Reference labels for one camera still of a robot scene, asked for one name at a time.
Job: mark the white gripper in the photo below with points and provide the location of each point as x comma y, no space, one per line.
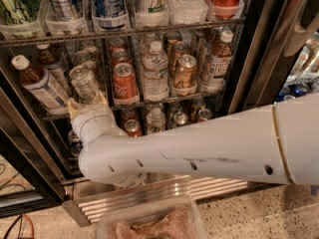
87,112

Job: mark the silver 7up can front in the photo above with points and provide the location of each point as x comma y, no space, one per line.
84,82

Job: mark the silver 7up can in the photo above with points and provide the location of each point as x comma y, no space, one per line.
84,82
84,57

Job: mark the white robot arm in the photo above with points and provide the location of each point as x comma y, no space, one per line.
273,144

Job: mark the red coca-cola can front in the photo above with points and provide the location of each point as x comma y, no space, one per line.
125,83

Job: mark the red coca-cola can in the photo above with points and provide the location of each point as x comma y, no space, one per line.
125,83
120,56

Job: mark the blue pepsi can bottom shelf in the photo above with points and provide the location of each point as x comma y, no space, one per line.
75,143

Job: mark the red can bottom shelf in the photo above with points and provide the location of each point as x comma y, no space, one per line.
133,128

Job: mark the water bottle bottom shelf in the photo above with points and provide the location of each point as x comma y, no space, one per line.
155,121

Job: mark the clear water bottle middle shelf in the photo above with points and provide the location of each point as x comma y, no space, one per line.
155,73

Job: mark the green can bottom shelf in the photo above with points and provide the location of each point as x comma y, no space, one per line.
179,119

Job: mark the steel fridge vent grille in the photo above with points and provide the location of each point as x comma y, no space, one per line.
87,201

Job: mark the gold can front middle shelf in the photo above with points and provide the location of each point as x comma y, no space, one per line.
185,70

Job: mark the gold can shelf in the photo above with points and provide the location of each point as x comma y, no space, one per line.
185,70
177,50

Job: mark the gold can bottom right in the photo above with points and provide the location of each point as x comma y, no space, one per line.
204,115

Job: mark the open glass fridge door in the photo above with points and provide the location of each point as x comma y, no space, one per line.
283,28

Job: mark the brown tea bottle left front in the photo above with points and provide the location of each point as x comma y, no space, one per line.
42,85

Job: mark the brown tea bottle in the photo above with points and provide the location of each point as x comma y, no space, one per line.
51,59
42,85
219,60

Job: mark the brown tea bottle left rear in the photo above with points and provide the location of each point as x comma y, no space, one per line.
51,59

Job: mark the green bottle top left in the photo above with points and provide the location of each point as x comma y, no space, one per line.
19,19

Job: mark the brown tea bottle right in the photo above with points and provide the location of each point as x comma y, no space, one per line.
219,60

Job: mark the clear plastic food container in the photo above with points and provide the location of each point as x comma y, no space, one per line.
171,218

